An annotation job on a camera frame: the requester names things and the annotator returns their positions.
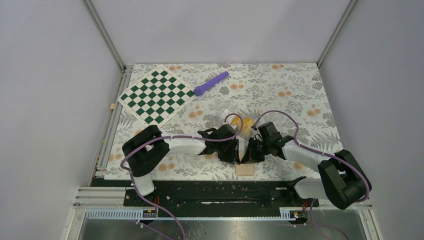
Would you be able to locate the purple cylindrical handle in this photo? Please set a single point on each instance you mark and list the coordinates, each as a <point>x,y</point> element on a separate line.
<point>201,89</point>

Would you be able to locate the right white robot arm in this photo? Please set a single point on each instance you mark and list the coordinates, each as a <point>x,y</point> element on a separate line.
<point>341,180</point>

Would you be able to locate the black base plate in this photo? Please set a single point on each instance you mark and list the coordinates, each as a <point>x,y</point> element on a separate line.
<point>233,196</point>

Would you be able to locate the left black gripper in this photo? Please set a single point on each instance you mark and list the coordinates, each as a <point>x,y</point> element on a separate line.
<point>233,156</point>

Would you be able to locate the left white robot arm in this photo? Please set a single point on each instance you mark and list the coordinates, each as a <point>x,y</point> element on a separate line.
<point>148,148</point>

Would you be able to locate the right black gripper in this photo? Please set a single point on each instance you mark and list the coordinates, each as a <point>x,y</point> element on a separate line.
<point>251,155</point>

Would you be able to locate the white slotted cable duct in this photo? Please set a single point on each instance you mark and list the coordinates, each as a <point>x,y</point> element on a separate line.
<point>273,214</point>

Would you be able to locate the green white chessboard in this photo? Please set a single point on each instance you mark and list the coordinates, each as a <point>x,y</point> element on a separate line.
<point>156,97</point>

